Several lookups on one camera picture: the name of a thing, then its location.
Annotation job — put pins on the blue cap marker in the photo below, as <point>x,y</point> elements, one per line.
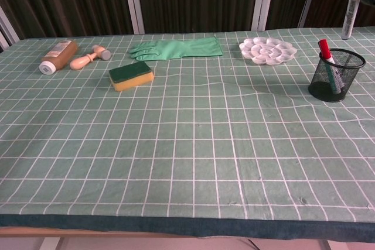
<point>348,18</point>

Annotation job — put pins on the red cap marker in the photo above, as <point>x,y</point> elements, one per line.
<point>324,48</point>

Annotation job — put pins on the black mesh pen cup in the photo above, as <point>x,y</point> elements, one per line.
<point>353,65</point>

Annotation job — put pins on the white flower paint palette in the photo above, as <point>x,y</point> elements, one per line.
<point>266,51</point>

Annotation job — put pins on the green rubber glove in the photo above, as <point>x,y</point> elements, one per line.
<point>181,48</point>

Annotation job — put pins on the green white-grid tablecloth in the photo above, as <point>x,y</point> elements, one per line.
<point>187,144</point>

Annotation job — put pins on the yellow sponge green scourer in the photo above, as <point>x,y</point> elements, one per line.
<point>132,75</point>

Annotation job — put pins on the wooden stamp grey head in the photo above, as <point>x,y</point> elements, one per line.
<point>85,59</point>

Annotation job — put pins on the brown bottle white cap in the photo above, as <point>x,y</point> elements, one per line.
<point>60,55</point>

